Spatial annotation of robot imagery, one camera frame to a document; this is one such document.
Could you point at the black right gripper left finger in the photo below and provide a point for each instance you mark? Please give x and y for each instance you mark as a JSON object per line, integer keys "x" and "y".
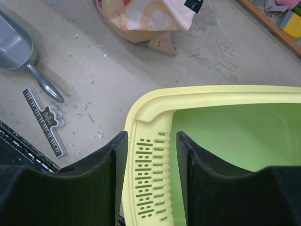
{"x": 85, "y": 193}

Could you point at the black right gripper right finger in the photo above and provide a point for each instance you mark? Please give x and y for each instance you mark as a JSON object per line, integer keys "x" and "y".
{"x": 218, "y": 193}

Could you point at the white bag sealing clip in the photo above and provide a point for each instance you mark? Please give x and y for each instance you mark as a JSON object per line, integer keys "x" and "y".
{"x": 49, "y": 118}

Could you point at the silver metal scoop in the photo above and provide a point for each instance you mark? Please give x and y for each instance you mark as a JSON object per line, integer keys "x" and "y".
{"x": 18, "y": 52}

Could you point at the pink cat litter bag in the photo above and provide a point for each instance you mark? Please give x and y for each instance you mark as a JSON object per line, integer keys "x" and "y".
{"x": 149, "y": 23}

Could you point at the yellow green litter box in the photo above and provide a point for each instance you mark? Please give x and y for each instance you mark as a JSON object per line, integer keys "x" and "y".
{"x": 249, "y": 126}

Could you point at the orange wooden shelf rack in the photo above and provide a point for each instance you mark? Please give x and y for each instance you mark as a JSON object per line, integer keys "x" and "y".
{"x": 272, "y": 27}

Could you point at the yellow grey eraser block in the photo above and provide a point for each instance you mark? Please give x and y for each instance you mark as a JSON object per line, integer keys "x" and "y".
{"x": 290, "y": 24}

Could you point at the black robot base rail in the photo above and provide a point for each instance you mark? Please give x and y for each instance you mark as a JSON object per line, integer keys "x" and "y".
{"x": 15, "y": 150}

